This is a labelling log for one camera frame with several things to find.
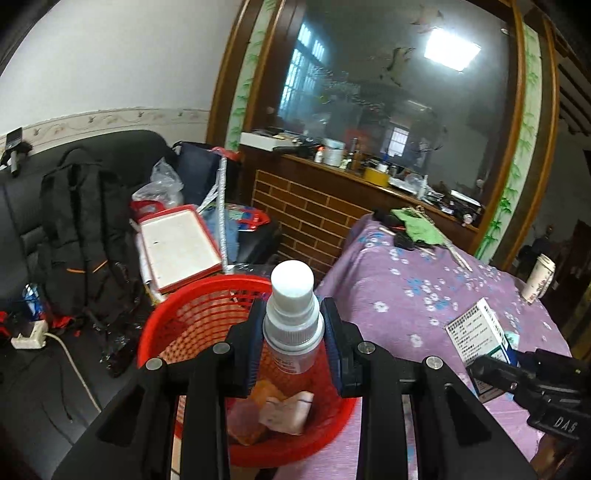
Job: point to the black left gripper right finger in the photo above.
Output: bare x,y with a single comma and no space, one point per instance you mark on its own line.
365,370

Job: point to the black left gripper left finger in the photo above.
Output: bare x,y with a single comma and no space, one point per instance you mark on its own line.
226,370

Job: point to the white spray bottle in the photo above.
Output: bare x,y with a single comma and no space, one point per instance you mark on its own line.
293,326

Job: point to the white medicine box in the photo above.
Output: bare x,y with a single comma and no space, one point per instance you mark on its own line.
477,333

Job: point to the paper trash in basket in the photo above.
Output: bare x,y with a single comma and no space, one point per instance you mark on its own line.
268,409

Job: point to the red plastic basket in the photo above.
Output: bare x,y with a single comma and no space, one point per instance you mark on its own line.
199,315

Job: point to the purple floral tablecloth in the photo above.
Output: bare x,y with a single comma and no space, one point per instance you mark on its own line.
403,300

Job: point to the floral paper cup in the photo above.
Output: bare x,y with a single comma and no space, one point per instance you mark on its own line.
539,279

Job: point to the red framed white board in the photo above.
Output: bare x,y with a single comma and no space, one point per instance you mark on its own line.
178,248

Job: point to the black pouch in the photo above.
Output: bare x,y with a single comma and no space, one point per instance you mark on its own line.
395,228

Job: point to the green cloth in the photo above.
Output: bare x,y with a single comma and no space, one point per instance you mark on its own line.
418,229

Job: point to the wooden sticks bundle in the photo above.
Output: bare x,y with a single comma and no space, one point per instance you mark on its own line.
446,241

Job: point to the black sofa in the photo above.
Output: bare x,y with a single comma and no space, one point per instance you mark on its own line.
50,396

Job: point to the black backpack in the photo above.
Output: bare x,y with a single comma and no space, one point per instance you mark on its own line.
87,263

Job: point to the wooden counter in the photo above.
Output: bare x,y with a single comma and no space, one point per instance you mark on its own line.
316,205

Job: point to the white power strip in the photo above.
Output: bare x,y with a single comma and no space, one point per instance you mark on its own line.
35,340

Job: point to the clear plastic bag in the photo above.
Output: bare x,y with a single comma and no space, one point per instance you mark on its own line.
165,186

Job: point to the yellow container on counter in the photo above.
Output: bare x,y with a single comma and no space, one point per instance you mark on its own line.
376,177

